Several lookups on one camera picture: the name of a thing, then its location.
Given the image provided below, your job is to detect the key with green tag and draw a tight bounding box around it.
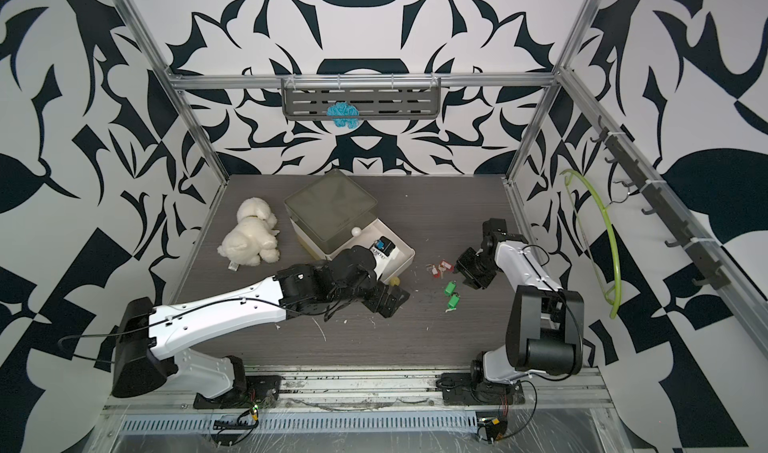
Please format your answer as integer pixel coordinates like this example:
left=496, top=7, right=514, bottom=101
left=445, top=294, right=460, bottom=313
left=444, top=281, right=456, bottom=296

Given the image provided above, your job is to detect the white drawer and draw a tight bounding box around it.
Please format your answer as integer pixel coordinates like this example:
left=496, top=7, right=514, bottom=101
left=342, top=219, right=415, bottom=283

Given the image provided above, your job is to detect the grey-yellow mini drawer cabinet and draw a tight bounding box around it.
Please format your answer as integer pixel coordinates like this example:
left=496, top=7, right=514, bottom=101
left=284, top=170, right=378, bottom=259

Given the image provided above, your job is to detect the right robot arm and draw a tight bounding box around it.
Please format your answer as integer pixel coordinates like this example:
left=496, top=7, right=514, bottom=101
left=436, top=218, right=584, bottom=405

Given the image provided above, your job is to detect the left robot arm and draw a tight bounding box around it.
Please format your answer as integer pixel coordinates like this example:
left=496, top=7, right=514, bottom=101
left=111, top=246, right=410, bottom=403

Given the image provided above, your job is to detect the white plush toy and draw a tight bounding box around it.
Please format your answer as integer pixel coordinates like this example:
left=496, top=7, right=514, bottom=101
left=217, top=197, right=280, bottom=267

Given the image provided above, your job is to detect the teal yarn ball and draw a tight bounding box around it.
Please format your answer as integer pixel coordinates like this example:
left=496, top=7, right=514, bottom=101
left=327, top=102, right=360, bottom=129

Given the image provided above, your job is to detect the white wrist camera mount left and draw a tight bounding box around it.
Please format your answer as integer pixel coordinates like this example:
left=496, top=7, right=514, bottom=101
left=369, top=236, right=396, bottom=279

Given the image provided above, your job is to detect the green cable loop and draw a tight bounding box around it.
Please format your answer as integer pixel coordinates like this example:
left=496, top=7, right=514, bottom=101
left=560, top=169, right=623, bottom=320

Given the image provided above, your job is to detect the grey wall shelf rack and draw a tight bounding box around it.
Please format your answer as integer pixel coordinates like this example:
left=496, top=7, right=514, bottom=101
left=280, top=75, right=442, bottom=121

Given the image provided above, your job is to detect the grey hook rail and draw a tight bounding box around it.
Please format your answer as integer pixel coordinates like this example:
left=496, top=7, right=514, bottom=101
left=595, top=117, right=732, bottom=290

